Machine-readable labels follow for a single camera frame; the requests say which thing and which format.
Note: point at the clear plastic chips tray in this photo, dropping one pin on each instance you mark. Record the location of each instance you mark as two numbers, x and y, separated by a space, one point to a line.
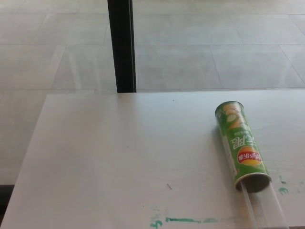
262 207

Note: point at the green Lay's chips can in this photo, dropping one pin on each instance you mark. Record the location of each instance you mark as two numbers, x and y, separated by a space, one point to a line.
240 143

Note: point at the black vertical post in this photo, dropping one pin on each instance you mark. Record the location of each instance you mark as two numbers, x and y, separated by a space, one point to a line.
122 45

